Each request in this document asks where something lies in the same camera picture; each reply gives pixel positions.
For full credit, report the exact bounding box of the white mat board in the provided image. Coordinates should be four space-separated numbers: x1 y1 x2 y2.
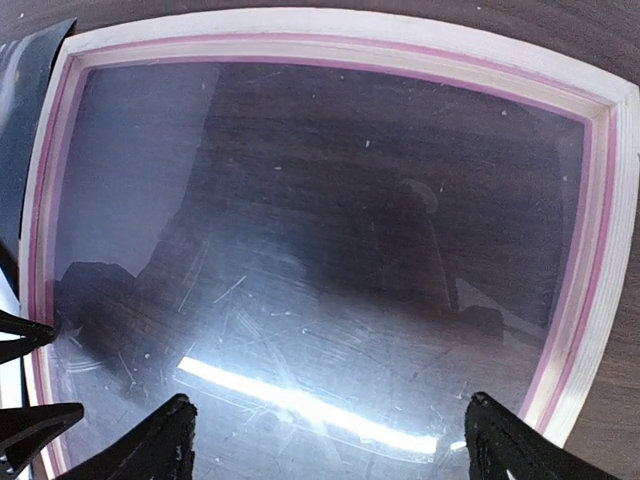
1 271 24 409

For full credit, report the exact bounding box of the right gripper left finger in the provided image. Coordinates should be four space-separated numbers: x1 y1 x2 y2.
60 394 197 480

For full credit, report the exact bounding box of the dalmatian dog photo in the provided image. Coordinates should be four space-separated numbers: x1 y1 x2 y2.
1 18 76 252

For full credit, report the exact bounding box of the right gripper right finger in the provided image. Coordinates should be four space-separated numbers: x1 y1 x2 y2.
464 392 616 480

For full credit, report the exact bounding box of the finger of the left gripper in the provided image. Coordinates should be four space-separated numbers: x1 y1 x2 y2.
0 311 56 364
0 403 84 475

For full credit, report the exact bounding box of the clear acrylic sheet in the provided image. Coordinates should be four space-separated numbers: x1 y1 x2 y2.
48 62 585 479

